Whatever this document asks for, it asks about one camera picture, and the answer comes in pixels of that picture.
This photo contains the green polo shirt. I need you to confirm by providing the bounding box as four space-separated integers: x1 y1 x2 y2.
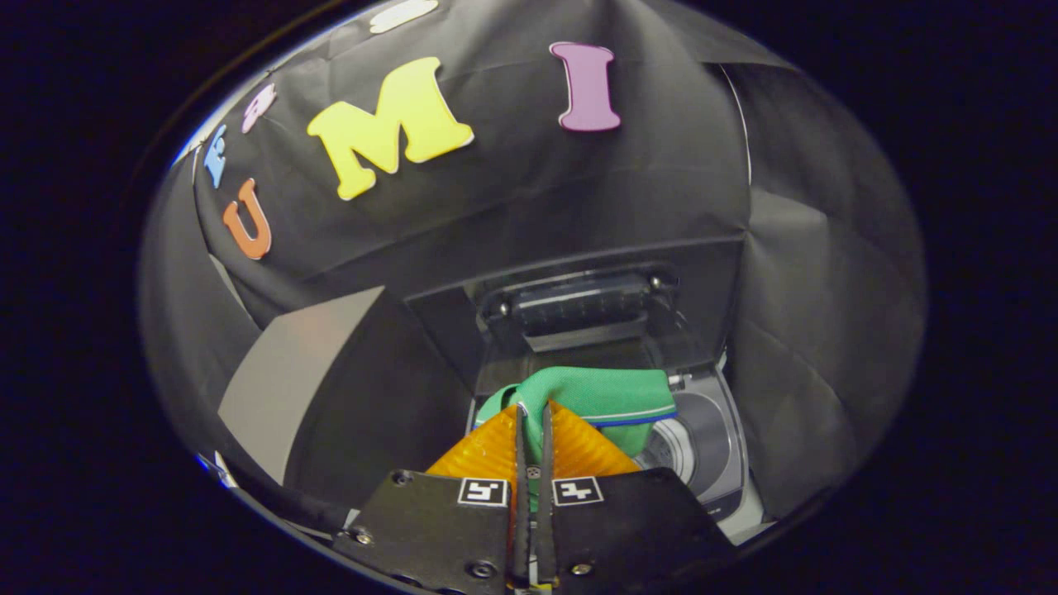
475 366 679 509

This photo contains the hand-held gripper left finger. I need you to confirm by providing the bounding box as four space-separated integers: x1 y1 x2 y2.
333 402 530 594

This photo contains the grey cabinet with dark sides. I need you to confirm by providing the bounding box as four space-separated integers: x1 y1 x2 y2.
217 285 476 509

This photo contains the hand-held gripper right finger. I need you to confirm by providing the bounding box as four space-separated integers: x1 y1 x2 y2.
533 401 736 594

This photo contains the dark grey washing machine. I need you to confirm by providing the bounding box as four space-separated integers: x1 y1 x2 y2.
467 364 749 526

